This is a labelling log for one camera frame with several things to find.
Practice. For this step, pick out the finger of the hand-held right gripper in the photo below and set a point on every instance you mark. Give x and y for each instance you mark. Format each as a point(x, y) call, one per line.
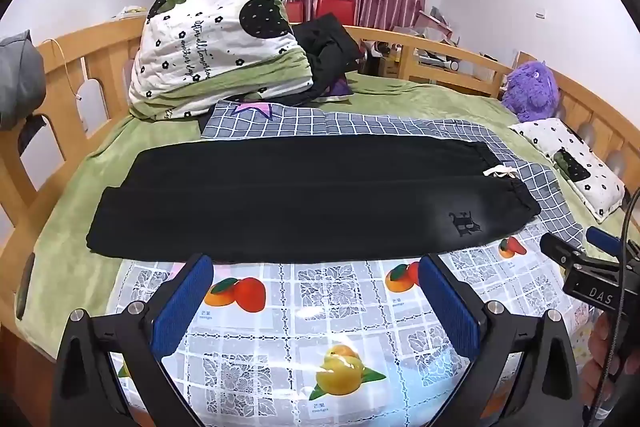
point(560, 251)
point(604, 239)

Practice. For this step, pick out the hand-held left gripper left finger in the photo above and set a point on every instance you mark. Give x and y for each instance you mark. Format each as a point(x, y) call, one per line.
point(182, 302)

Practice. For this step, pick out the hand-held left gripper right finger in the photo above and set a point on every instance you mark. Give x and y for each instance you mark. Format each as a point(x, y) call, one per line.
point(450, 307)

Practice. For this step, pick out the black pants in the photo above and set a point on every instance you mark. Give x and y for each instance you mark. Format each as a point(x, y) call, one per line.
point(300, 197)

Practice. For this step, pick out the person's right hand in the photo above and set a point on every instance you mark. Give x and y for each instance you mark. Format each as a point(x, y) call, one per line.
point(602, 344)

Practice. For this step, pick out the white floral pillow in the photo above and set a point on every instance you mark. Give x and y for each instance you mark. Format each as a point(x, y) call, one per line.
point(565, 157)

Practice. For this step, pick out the fruit print plastic tablecloth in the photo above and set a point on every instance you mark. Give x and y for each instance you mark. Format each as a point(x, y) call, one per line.
point(310, 297)

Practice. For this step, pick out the green fleece blanket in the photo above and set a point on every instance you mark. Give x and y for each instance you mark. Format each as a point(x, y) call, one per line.
point(75, 187)

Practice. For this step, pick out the purple plush toy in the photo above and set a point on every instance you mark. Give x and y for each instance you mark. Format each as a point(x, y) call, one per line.
point(530, 92)

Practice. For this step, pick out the fruit-print plastic tablecloth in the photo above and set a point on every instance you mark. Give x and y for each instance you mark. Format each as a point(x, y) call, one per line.
point(350, 124)

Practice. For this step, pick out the purple cloth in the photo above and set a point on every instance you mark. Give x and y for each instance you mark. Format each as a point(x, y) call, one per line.
point(341, 88)

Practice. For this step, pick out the open cardboard box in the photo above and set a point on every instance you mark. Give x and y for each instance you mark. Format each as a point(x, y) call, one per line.
point(430, 26)

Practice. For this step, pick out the folded white floral quilt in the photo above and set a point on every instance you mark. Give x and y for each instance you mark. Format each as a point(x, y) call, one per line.
point(200, 37)

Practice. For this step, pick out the grey hanging cloth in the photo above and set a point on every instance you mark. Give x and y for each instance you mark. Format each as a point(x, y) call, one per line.
point(17, 82)

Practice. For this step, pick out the black clothing pile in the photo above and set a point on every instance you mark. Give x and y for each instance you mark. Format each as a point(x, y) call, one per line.
point(325, 47)

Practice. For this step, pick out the red chair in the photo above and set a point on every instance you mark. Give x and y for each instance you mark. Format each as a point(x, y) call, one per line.
point(335, 9)
point(295, 11)

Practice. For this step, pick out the wooden bed frame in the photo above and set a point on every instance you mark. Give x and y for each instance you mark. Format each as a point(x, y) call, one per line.
point(100, 57)

